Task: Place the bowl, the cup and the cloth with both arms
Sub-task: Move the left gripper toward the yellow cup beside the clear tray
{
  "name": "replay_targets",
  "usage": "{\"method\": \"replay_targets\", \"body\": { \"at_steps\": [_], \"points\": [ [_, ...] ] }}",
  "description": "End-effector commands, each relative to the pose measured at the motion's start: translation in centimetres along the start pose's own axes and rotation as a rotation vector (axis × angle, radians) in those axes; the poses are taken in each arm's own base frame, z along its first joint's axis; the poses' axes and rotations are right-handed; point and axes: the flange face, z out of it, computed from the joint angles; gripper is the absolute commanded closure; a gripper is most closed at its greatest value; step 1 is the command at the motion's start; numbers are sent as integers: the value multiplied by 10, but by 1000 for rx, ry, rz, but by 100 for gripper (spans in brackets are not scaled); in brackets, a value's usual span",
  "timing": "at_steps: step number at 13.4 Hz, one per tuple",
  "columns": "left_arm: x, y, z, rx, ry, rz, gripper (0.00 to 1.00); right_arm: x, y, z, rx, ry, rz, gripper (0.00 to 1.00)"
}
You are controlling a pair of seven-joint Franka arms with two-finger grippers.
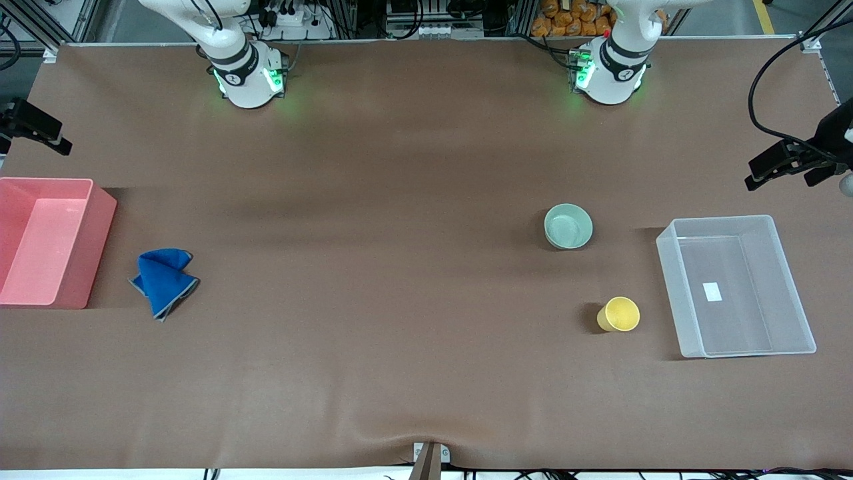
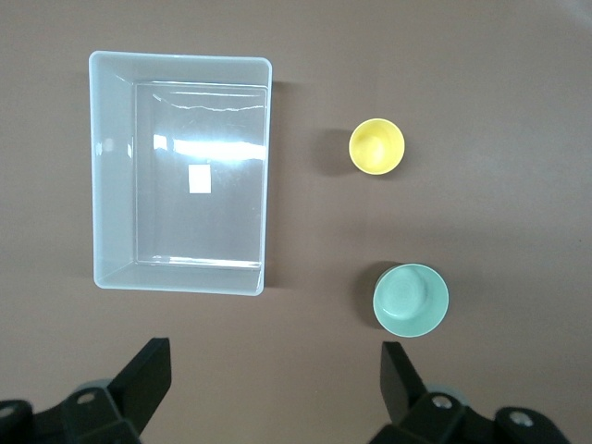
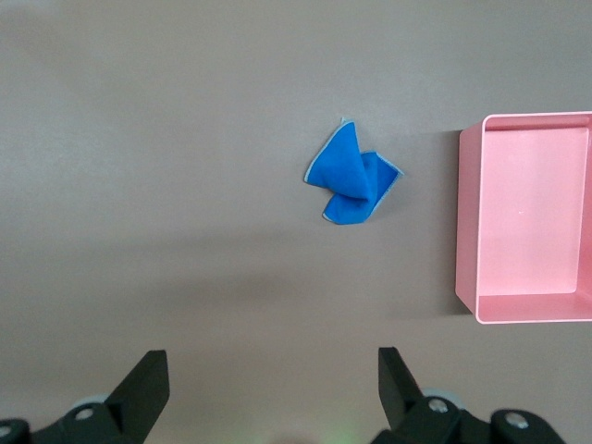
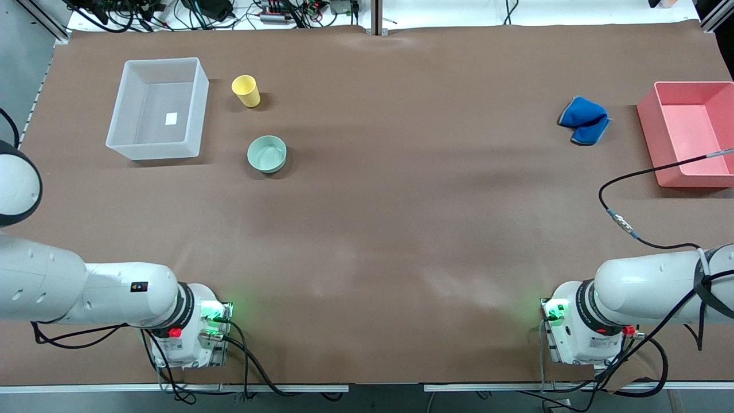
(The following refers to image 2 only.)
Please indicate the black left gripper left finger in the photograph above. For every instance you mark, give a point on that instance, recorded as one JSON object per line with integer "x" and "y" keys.
{"x": 148, "y": 379}

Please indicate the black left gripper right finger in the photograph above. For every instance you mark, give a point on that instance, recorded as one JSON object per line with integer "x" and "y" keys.
{"x": 398, "y": 388}

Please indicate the mint green bowl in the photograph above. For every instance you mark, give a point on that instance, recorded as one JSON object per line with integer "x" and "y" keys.
{"x": 409, "y": 300}

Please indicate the yellow cup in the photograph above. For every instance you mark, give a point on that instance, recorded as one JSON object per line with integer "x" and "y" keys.
{"x": 375, "y": 147}

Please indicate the clear plastic bin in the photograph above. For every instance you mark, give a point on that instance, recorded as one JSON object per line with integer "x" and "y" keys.
{"x": 111, "y": 185}

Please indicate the brown table cover mat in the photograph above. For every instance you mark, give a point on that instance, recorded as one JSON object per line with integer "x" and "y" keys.
{"x": 485, "y": 208}

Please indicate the white paper label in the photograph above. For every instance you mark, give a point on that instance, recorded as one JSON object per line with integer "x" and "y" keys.
{"x": 199, "y": 178}

